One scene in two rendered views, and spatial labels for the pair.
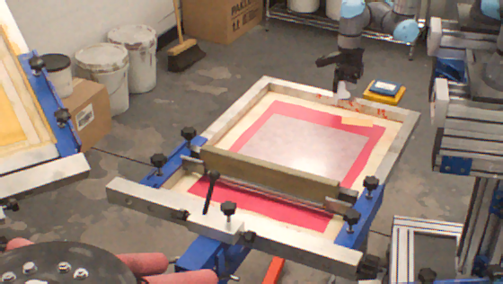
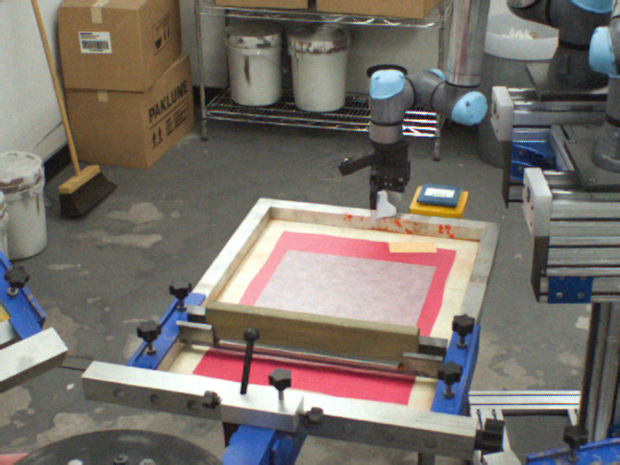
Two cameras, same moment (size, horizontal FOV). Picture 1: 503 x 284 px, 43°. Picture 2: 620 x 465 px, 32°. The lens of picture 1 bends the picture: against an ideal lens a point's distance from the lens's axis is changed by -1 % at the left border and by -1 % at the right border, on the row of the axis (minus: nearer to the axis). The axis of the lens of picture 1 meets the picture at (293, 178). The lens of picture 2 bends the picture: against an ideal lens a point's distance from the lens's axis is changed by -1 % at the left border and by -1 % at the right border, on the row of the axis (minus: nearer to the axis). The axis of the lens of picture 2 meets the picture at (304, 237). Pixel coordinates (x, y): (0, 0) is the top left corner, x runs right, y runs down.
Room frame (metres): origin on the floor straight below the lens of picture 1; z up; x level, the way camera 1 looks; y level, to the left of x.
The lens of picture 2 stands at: (-0.27, 0.23, 2.12)
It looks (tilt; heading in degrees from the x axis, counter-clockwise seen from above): 27 degrees down; 355
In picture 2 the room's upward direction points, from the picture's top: 1 degrees counter-clockwise
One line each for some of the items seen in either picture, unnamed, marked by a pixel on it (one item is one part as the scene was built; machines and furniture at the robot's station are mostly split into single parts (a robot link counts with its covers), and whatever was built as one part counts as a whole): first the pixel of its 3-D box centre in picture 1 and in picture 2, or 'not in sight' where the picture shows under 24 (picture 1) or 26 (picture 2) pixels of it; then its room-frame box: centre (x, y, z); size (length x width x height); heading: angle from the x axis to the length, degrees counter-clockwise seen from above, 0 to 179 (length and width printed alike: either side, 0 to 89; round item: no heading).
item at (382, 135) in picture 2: (349, 39); (387, 129); (1.99, -0.16, 1.20); 0.08 x 0.08 x 0.05
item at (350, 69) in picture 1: (348, 63); (388, 163); (1.98, -0.16, 1.12); 0.09 x 0.08 x 0.12; 69
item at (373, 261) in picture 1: (364, 269); (483, 440); (1.10, -0.18, 1.02); 0.07 x 0.06 x 0.07; 159
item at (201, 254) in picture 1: (205, 252); (253, 449); (1.12, 0.20, 1.02); 0.17 x 0.06 x 0.05; 159
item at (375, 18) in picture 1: (380, 14); (426, 90); (2.02, -0.25, 1.28); 0.11 x 0.11 x 0.08; 31
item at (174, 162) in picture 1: (175, 167); (168, 341); (1.52, 0.34, 0.97); 0.30 x 0.05 x 0.07; 159
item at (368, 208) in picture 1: (358, 221); (454, 382); (1.32, -0.18, 0.97); 0.30 x 0.05 x 0.07; 159
